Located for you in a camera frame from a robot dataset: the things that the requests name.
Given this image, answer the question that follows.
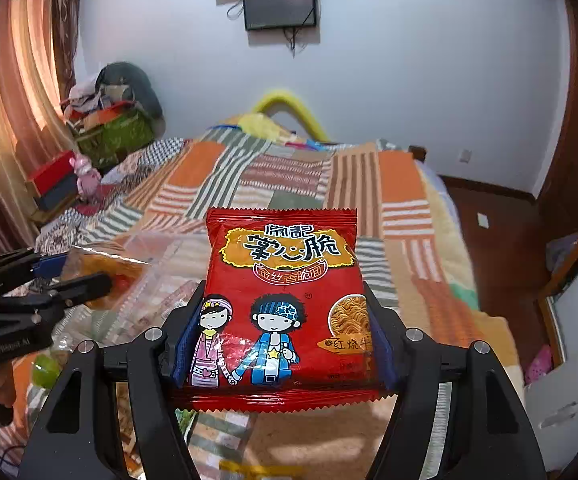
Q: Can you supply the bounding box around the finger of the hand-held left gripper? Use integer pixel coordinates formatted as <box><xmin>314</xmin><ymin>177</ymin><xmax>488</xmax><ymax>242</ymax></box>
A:
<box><xmin>0</xmin><ymin>272</ymin><xmax>114</xmax><ymax>315</ymax></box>
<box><xmin>0</xmin><ymin>248</ymin><xmax>71</xmax><ymax>287</ymax></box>

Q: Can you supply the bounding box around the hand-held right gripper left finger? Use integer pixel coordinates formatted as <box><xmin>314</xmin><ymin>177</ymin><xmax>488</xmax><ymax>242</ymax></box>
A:
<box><xmin>16</xmin><ymin>280</ymin><xmax>208</xmax><ymax>480</ymax></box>

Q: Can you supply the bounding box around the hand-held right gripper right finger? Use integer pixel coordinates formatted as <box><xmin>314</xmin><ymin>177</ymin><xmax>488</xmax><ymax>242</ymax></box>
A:
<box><xmin>361</xmin><ymin>280</ymin><xmax>550</xmax><ymax>480</ymax></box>

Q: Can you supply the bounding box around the clear plastic snack bag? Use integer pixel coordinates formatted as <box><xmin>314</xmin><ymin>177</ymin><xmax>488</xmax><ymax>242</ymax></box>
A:
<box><xmin>60</xmin><ymin>232</ymin><xmax>206</xmax><ymax>343</ymax></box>

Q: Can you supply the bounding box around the red noodle snack packet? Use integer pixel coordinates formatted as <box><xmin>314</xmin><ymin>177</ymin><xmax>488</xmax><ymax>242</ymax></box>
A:
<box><xmin>171</xmin><ymin>206</ymin><xmax>395</xmax><ymax>413</ymax></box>

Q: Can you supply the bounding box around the green snack packet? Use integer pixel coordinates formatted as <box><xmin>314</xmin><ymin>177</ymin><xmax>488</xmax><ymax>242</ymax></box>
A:
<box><xmin>32</xmin><ymin>352</ymin><xmax>66</xmax><ymax>391</ymax></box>

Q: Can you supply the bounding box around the dark grey box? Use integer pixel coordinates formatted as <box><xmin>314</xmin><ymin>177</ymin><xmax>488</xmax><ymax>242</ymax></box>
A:
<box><xmin>32</xmin><ymin>180</ymin><xmax>81</xmax><ymax>212</ymax></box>

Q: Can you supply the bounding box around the red box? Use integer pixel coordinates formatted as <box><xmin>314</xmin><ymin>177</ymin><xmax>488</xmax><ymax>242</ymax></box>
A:
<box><xmin>27</xmin><ymin>150</ymin><xmax>78</xmax><ymax>195</ymax></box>

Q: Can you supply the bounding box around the pink plush toy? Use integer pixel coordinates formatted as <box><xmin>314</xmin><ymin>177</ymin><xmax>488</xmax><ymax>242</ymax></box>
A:
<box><xmin>68</xmin><ymin>155</ymin><xmax>103</xmax><ymax>199</ymax></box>

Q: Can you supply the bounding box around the green shopping bag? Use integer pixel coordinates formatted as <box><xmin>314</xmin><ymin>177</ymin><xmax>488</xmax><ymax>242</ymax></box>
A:
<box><xmin>72</xmin><ymin>109</ymin><xmax>156</xmax><ymax>170</ymax></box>

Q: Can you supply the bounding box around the grey checkered cloth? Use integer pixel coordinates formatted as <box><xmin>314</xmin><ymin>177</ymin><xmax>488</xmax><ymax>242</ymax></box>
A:
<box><xmin>104</xmin><ymin>137</ymin><xmax>193</xmax><ymax>186</ymax></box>

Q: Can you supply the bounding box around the pink spotted item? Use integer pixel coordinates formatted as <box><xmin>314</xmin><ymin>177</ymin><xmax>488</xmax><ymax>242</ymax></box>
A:
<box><xmin>524</xmin><ymin>344</ymin><xmax>554</xmax><ymax>386</ymax></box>

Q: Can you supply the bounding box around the pile of clothes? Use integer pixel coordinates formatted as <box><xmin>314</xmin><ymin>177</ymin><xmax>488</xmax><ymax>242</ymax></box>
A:
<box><xmin>60</xmin><ymin>72</ymin><xmax>140</xmax><ymax>133</ymax></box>

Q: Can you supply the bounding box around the striped orange curtain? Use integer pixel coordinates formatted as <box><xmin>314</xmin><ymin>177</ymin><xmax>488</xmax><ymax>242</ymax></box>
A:
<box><xmin>0</xmin><ymin>0</ymin><xmax>84</xmax><ymax>261</ymax></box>

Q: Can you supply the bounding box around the patchwork striped blanket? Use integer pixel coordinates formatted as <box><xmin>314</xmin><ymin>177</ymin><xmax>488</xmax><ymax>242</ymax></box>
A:
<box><xmin>0</xmin><ymin>125</ymin><xmax>526</xmax><ymax>480</ymax></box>

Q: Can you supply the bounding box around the dark grey bag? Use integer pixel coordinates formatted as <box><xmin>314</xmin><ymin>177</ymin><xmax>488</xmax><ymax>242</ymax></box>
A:
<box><xmin>96</xmin><ymin>62</ymin><xmax>163</xmax><ymax>117</ymax></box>

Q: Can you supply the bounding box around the yellow cloth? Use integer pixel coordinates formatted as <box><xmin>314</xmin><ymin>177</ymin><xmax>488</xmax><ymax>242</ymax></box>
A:
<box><xmin>236</xmin><ymin>114</ymin><xmax>297</xmax><ymax>140</ymax></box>

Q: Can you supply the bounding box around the yellow foam tube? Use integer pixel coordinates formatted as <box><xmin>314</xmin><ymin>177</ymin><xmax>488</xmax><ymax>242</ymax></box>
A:
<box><xmin>251</xmin><ymin>89</ymin><xmax>331</xmax><ymax>143</ymax></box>

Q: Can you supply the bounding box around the black dangling cable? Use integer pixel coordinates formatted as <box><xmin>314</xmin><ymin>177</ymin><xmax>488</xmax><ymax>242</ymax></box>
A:
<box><xmin>281</xmin><ymin>27</ymin><xmax>311</xmax><ymax>59</ymax></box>

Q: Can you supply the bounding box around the small black wall screen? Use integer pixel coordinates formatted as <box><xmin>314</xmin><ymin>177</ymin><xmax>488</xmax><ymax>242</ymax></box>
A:
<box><xmin>242</xmin><ymin>0</ymin><xmax>319</xmax><ymax>32</ymax></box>

